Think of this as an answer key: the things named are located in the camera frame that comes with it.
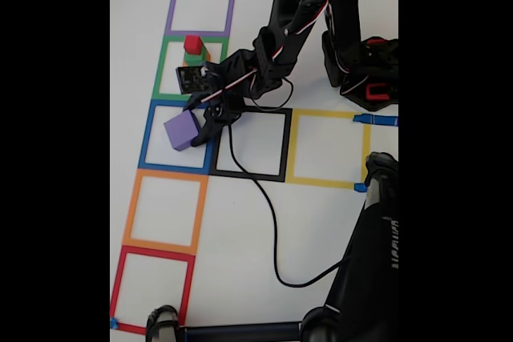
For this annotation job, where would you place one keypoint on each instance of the black camera tripod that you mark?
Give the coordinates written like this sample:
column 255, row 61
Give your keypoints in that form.
column 368, row 262

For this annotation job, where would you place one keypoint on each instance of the orange square frame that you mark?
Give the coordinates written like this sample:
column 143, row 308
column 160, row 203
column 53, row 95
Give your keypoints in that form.
column 130, row 214

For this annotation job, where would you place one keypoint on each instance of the blue square frame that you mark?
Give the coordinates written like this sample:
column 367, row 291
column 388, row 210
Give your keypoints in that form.
column 145, row 142

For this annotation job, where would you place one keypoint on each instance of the small red cube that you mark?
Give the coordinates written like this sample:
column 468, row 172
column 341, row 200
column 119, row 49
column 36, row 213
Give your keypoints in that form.
column 192, row 43

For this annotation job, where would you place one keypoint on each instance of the green square frame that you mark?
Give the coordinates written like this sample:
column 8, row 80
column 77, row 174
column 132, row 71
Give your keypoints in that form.
column 158, row 73

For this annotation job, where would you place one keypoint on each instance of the yellow square frame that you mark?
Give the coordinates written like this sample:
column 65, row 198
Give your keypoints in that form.
column 292, row 150

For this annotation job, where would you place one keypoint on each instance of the black square frame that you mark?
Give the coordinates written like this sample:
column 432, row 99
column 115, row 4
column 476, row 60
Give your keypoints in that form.
column 286, row 142

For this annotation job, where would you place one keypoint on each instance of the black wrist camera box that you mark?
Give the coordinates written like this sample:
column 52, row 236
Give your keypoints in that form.
column 194, row 79

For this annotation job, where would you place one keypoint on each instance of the purple square frame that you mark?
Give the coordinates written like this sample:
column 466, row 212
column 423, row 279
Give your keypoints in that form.
column 171, row 9

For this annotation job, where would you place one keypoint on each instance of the large purple cube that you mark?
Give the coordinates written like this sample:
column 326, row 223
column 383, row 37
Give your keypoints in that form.
column 181, row 130

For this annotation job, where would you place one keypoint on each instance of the green cube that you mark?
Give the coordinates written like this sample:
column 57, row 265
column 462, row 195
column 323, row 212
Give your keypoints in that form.
column 196, row 57

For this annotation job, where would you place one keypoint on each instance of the red base clamp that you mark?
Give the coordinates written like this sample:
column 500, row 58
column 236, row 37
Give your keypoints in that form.
column 368, row 91

